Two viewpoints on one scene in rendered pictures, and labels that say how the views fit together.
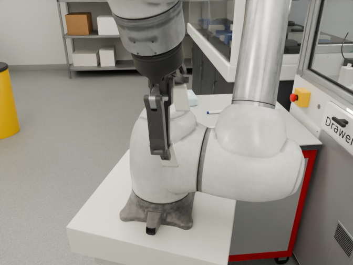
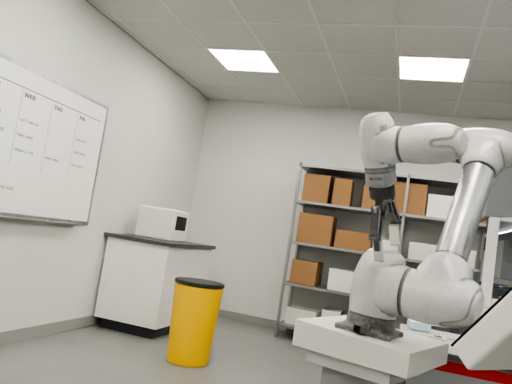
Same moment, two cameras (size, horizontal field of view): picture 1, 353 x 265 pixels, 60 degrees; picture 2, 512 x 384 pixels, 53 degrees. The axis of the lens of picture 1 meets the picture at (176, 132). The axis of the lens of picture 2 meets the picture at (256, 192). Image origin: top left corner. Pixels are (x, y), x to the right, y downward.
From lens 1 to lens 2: 113 cm
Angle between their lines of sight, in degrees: 39
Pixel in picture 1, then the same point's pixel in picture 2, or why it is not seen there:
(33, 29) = (250, 270)
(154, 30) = (381, 174)
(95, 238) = (315, 329)
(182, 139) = (392, 266)
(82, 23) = (310, 272)
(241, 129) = (434, 263)
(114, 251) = (326, 342)
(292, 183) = (468, 302)
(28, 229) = not seen: outside the picture
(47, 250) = not seen: outside the picture
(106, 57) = not seen: hidden behind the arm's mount
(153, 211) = (361, 321)
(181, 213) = (382, 331)
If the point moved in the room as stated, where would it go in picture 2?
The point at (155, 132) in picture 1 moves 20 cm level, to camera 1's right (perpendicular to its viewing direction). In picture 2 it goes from (373, 225) to (447, 235)
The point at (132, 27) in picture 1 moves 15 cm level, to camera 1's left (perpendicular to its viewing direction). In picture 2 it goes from (372, 172) to (321, 168)
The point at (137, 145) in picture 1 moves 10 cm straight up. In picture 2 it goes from (360, 267) to (363, 236)
